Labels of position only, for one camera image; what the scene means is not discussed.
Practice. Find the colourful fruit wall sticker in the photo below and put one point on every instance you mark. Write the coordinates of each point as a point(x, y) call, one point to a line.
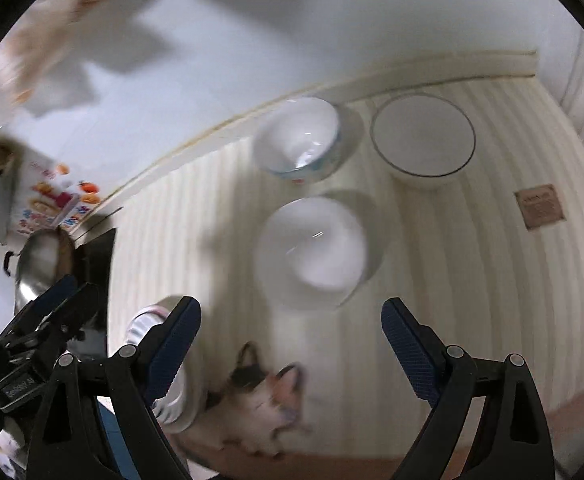
point(51, 195)

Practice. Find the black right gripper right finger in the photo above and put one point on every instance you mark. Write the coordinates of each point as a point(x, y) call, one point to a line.
point(512, 440)

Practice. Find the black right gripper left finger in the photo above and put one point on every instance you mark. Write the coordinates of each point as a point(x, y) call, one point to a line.
point(69, 440)

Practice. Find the plain white bowl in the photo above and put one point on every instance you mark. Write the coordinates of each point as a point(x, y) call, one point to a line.
point(310, 255)

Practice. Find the white bowl dark rim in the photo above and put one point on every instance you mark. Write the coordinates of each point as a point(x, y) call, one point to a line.
point(423, 141)

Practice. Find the beige striped counter mat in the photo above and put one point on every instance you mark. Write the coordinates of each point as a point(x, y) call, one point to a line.
point(460, 257)

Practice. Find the calico cat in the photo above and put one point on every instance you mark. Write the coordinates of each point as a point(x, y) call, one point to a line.
point(254, 408)

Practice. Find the brown label on mat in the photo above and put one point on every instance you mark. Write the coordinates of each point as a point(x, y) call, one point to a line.
point(539, 206)

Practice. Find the metal wok pan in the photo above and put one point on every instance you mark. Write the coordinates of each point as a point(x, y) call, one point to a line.
point(46, 257)

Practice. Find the white bowl blue pattern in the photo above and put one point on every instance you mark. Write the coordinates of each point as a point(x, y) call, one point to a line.
point(299, 140)

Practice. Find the black stove top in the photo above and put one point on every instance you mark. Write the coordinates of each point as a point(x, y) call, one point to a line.
point(93, 265)

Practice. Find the white plate pink rose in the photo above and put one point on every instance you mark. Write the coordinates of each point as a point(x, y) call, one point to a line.
point(175, 385)

